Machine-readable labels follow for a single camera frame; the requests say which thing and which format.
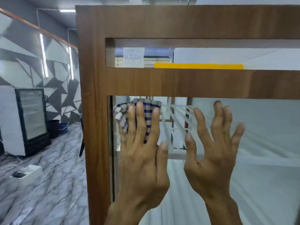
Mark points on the person's right hand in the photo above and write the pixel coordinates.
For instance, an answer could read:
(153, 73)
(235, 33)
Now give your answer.
(215, 168)

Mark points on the person's left hand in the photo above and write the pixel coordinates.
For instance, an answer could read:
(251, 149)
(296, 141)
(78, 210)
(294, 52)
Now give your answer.
(140, 173)

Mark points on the blue white checkered cloth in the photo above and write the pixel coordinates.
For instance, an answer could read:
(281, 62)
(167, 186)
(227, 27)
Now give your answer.
(119, 113)

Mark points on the wooden glass display cabinet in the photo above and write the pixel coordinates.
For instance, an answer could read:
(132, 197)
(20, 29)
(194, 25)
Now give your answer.
(164, 81)

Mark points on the black glass door fridge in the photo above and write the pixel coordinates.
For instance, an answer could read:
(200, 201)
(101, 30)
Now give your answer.
(32, 114)

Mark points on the black metal leg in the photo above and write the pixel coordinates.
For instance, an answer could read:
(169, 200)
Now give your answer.
(81, 138)

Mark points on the blue bucket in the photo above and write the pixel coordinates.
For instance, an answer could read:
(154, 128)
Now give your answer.
(63, 129)

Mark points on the black bin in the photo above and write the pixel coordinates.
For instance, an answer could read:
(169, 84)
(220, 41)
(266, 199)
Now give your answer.
(54, 128)

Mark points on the yellow plastic tray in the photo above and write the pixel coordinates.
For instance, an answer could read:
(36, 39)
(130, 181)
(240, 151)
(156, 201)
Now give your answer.
(199, 66)

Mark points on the white box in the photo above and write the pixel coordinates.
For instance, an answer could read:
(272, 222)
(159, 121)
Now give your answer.
(32, 173)

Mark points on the clear plastic bottle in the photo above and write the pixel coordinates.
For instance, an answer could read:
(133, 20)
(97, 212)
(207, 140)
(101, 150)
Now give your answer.
(133, 57)

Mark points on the small black device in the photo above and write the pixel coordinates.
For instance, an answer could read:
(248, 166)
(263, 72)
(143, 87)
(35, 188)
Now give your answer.
(18, 174)

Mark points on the ceiling light tube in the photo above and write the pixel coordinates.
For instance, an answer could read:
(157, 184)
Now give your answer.
(67, 10)

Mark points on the orange handrail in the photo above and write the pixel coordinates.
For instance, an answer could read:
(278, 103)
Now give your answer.
(35, 26)

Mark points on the vertical wall light strip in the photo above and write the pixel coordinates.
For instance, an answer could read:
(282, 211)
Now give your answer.
(71, 63)
(43, 56)

